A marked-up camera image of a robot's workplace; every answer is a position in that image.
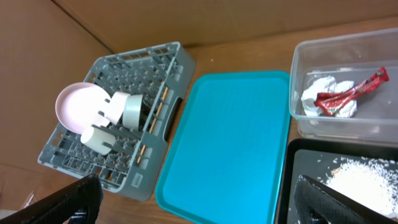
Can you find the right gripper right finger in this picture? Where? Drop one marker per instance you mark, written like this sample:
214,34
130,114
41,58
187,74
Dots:
317,203

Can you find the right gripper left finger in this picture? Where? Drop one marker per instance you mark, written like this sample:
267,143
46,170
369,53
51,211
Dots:
78,202

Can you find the white rice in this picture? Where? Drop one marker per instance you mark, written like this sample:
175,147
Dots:
368,181

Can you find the white cup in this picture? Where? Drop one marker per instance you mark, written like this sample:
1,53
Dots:
94,139

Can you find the wooden chopstick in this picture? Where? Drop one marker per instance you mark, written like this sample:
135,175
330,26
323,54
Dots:
156,116
141,153

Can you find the large white plate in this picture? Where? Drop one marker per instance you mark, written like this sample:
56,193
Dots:
78,105

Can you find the red snack wrapper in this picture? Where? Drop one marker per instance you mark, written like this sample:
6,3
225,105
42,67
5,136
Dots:
332,103

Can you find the grey-green bowl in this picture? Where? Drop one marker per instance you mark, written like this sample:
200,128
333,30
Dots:
132,112

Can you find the small pink plate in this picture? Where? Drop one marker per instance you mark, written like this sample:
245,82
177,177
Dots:
115,107

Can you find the black waste tray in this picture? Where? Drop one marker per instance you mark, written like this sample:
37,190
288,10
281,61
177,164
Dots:
306,157

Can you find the grey plastic dish rack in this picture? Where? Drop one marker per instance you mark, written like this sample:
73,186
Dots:
139,72

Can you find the teal plastic tray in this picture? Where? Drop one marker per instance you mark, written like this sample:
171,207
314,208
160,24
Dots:
226,159

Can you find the clear plastic bin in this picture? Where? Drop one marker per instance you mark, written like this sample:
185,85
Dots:
349,57

